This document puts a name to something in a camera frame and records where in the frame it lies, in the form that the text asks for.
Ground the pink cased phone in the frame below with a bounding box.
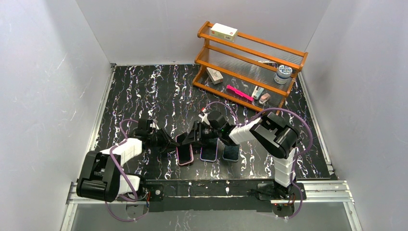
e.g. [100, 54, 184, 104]
[176, 132, 193, 166]

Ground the lilac phone case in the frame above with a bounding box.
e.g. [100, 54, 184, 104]
[200, 138, 218, 163]

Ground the black smartphone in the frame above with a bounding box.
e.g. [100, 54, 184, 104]
[222, 145, 240, 162]

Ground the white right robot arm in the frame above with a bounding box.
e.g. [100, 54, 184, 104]
[182, 108, 300, 188]

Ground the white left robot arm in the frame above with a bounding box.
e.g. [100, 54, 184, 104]
[76, 119, 180, 202]

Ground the pink comb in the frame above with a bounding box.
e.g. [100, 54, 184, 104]
[227, 85, 254, 102]

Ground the small grey box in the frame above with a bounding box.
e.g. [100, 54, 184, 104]
[206, 67, 223, 85]

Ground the light blue stapler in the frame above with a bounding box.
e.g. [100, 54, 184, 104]
[251, 86, 264, 100]

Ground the pink small stapler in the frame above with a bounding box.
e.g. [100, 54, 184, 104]
[258, 93, 271, 104]

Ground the orange wooden shelf rack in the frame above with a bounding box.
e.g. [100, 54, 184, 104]
[192, 21, 308, 112]

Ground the blue white jar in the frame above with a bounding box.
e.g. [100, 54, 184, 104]
[274, 64, 293, 85]

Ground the white cardboard box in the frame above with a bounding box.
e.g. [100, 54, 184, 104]
[209, 23, 238, 42]

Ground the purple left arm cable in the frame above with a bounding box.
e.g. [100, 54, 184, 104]
[105, 118, 141, 223]

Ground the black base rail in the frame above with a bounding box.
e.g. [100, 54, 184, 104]
[136, 179, 307, 213]

